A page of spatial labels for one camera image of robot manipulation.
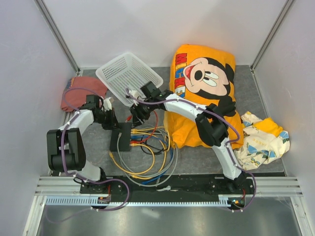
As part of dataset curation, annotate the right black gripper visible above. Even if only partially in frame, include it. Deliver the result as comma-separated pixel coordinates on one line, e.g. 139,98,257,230
129,98,155,128

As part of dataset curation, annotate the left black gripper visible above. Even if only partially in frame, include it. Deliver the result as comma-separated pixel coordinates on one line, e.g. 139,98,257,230
94,108,122,130

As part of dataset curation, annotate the red ethernet cable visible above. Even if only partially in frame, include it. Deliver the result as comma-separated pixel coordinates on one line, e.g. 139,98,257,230
125,110,159,145

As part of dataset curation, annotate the black network switch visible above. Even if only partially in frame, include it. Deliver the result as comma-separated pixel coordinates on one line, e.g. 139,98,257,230
109,122,132,152

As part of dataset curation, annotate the grey ethernet cable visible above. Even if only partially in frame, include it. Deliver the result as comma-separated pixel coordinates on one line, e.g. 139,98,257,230
115,127,178,189

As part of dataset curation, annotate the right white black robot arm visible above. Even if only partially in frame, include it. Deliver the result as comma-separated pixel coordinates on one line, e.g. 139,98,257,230
126,82,246,194

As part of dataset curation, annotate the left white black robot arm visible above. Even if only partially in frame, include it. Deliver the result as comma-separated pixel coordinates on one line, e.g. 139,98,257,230
46,94,121,193

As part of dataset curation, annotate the folded red shirt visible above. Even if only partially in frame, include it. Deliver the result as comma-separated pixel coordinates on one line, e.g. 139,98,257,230
61,76,108,112

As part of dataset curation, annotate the white plastic basket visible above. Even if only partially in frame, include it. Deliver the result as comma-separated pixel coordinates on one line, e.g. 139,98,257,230
95,52,163,107

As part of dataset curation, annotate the orange Mickey Mouse shirt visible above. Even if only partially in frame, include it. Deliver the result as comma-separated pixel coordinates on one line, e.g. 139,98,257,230
169,44,244,149

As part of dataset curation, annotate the cream patterned cloth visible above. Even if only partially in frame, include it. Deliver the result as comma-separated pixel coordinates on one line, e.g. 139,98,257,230
234,111,290,171

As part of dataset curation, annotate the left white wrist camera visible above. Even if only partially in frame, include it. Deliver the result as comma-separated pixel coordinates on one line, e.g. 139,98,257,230
102,97,114,111

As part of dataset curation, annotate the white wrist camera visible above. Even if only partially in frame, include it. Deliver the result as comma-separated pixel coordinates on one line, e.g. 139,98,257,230
102,97,114,111
126,90,140,99

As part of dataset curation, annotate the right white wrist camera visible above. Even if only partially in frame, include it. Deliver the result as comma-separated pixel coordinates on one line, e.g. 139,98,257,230
126,90,140,99

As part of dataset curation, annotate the yellow ethernet cable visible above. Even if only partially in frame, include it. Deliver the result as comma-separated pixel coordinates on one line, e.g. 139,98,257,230
108,126,173,180

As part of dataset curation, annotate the black cable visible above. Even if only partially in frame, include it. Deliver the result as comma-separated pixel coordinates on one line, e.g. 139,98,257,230
137,141,170,156

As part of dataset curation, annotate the blue ethernet cable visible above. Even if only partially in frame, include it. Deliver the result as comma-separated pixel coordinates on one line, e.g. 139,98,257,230
130,134,177,185

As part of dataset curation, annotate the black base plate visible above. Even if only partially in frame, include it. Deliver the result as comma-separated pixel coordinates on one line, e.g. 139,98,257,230
74,174,255,197

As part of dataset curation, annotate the grey slotted cable duct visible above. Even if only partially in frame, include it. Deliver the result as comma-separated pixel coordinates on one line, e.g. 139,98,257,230
45,196,231,207

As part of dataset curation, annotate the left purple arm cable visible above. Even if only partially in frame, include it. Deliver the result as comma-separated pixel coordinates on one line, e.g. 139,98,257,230
44,88,129,223

